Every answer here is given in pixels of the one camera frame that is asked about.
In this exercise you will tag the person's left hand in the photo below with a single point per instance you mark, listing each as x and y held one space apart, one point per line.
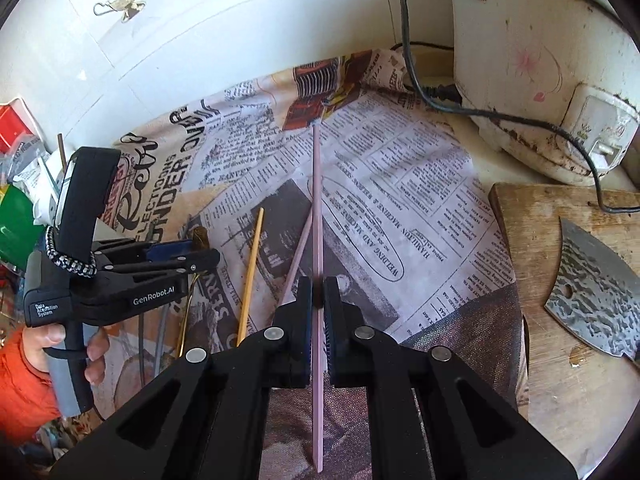
97 355

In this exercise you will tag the green plastic container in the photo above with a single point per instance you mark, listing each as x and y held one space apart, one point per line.
17 225

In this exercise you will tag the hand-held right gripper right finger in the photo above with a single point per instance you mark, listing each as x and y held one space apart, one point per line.
331 330

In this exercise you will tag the gold spoon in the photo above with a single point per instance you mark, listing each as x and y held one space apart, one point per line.
201 237

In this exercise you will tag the white rice cooker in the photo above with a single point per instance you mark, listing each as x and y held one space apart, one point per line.
525 35

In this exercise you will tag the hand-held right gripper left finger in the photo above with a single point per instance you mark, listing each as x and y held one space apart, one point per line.
307 330

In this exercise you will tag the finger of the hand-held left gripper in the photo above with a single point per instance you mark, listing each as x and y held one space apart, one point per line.
200 261
172 249

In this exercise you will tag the yellow chopstick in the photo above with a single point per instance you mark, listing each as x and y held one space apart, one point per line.
250 275

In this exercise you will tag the person's left forearm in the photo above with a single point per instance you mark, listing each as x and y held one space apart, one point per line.
25 390

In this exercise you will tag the dark brown chopstick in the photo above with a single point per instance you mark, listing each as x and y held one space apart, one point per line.
62 152

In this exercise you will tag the wooden cutting board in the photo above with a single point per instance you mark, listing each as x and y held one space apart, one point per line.
550 385

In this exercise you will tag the newspaper print tablecloth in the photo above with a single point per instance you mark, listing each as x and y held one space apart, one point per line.
400 210

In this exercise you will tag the hammered steel cleaver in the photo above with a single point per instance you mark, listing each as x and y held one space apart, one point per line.
595 290

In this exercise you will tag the pink chopstick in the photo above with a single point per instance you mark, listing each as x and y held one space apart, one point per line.
317 200
298 255

